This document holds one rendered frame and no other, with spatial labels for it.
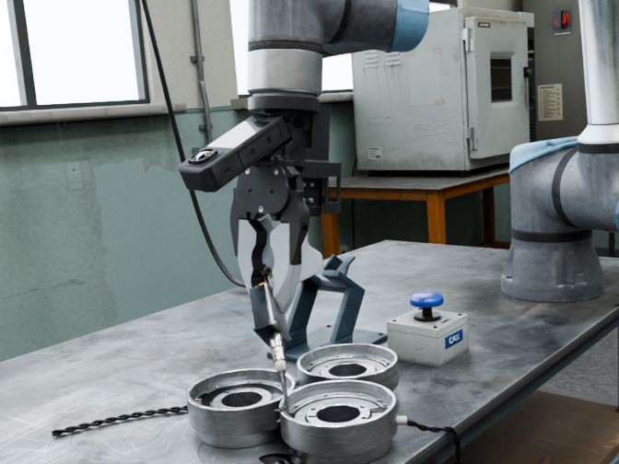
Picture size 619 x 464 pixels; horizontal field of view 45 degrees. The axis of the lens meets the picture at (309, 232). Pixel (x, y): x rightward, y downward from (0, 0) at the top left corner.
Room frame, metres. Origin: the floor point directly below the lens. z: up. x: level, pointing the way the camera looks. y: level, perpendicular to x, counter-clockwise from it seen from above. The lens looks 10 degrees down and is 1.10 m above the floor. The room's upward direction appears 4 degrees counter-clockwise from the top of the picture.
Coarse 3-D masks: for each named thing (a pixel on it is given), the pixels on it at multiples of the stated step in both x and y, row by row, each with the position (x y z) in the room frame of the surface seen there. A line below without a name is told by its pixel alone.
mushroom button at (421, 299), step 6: (420, 294) 0.85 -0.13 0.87; (426, 294) 0.85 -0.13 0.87; (432, 294) 0.85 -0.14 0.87; (438, 294) 0.85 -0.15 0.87; (414, 300) 0.84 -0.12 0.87; (420, 300) 0.83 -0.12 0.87; (426, 300) 0.83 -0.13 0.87; (432, 300) 0.83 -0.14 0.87; (438, 300) 0.83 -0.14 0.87; (414, 306) 0.84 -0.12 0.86; (420, 306) 0.83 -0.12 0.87; (426, 306) 0.83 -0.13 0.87; (432, 306) 0.83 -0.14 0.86; (426, 312) 0.84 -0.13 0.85
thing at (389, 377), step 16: (320, 352) 0.78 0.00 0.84; (336, 352) 0.78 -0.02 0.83; (352, 352) 0.78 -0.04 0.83; (368, 352) 0.78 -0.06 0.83; (384, 352) 0.76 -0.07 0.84; (304, 368) 0.75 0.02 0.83; (336, 368) 0.75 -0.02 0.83; (352, 368) 0.76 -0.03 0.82; (368, 368) 0.74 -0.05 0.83; (384, 368) 0.70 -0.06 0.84; (304, 384) 0.71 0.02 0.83; (384, 384) 0.70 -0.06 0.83
